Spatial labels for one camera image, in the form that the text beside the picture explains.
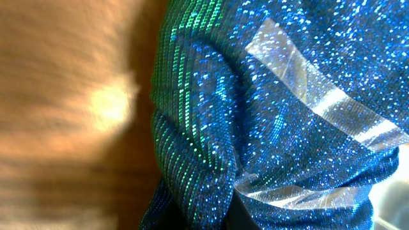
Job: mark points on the clear plastic storage bin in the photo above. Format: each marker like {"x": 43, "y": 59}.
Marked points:
{"x": 390, "y": 197}

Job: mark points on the blue sequin garment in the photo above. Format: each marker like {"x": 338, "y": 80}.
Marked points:
{"x": 277, "y": 114}

